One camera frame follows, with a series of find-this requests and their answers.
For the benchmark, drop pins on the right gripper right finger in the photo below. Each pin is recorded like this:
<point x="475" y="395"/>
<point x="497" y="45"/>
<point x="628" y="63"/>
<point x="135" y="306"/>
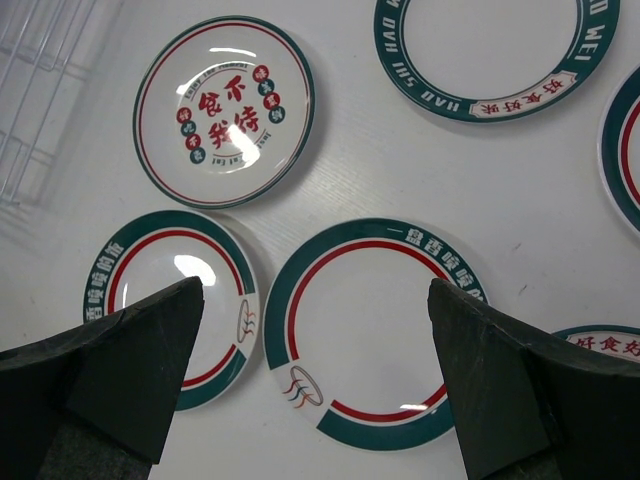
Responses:
<point x="528" y="404"/>

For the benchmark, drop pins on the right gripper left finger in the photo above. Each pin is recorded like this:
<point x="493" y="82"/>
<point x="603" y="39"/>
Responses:
<point x="97" y="401"/>

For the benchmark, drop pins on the green red ring plate front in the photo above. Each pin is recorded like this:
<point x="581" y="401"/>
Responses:
<point x="161" y="248"/>

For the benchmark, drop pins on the green red ring plate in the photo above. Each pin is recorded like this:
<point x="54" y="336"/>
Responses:
<point x="161" y="248"/>
<point x="618" y="150"/>
<point x="347" y="334"/>

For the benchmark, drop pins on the green red ring plate back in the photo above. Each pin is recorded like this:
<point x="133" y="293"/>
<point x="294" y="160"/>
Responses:
<point x="618" y="150"/>

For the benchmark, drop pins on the red characters plate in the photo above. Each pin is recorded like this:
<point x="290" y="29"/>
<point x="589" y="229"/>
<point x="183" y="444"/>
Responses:
<point x="223" y="112"/>

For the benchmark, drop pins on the green rim lettered plate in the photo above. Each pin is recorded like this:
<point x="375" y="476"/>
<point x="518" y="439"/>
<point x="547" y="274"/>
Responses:
<point x="491" y="61"/>

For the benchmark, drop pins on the white wire dish rack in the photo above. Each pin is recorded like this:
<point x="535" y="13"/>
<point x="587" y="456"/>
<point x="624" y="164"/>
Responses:
<point x="49" y="52"/>

